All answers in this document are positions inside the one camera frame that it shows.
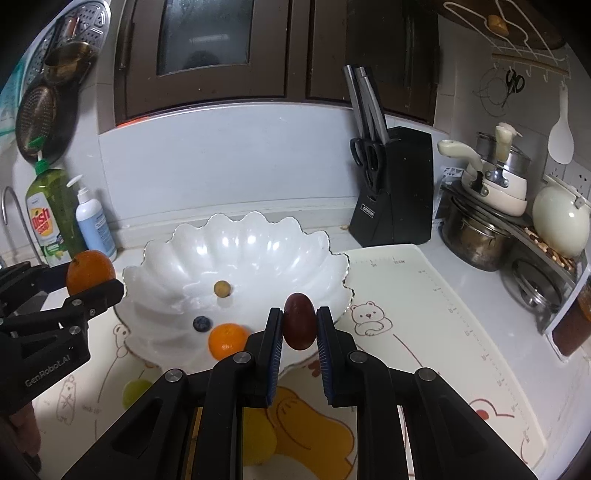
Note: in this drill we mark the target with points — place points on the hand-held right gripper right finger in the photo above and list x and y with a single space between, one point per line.
323 350

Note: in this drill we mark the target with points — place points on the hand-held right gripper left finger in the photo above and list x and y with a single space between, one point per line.
275 350

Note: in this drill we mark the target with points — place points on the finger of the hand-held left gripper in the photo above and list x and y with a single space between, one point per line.
99 295
32 279

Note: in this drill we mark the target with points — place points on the orange mandarin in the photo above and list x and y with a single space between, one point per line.
90 272
226 341

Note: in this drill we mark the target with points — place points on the dark red jujube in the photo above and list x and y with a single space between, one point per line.
300 323

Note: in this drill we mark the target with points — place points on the brown longan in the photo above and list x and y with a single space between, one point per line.
222 289

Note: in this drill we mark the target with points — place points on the white scalloped bowl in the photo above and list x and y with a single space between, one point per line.
240 258

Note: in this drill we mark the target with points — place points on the person's left hand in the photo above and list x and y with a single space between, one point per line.
25 429

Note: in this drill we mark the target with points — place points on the steel faucet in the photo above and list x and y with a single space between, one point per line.
18 212

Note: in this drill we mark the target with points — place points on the white blue pump bottle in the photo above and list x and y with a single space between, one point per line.
94 226

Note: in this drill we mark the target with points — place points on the green dish soap bottle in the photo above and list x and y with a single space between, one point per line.
53 212

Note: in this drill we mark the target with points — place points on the yellow lemon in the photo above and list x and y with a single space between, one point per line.
261 438

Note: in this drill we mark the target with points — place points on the green round fruit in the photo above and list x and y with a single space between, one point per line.
137 393

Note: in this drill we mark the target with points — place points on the bear print silicone mat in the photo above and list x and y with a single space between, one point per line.
415 314

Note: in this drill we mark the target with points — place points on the round dark mesh strainer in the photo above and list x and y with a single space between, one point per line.
39 120

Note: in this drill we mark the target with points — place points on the printed plastic pack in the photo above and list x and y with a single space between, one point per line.
11 106

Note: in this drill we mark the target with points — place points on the black knife block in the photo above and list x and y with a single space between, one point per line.
399 194

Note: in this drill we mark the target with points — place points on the large steel pot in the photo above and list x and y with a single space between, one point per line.
475 240

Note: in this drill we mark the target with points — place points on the black kitchen scissors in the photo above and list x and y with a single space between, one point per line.
367 159

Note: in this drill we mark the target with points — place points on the steel pot lids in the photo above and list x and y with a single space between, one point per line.
531 286

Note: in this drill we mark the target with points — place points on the small copper pot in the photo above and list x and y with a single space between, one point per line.
69 57

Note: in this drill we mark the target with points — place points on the wooden trivet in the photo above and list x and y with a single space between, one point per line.
551 258

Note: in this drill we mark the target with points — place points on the metal corner shelf rack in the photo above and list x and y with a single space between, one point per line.
570 295

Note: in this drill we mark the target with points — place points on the glass jar with brown paste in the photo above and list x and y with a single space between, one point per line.
575 323

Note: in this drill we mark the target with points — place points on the perforated steel steamer tray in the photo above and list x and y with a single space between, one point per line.
92 18

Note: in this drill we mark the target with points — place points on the cream round kettle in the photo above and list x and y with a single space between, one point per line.
558 221

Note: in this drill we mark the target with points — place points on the white rice paddle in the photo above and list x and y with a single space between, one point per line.
561 138

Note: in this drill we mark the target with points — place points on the small hanging scissors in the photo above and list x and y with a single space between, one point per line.
513 83

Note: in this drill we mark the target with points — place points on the small brown knob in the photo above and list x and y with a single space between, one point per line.
497 25

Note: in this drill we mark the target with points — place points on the round wooden board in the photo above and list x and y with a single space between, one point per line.
540 23

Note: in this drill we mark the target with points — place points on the white wall socket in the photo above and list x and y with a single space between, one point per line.
554 173
581 182

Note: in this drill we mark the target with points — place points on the brown wooden window frame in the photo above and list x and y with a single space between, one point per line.
300 55

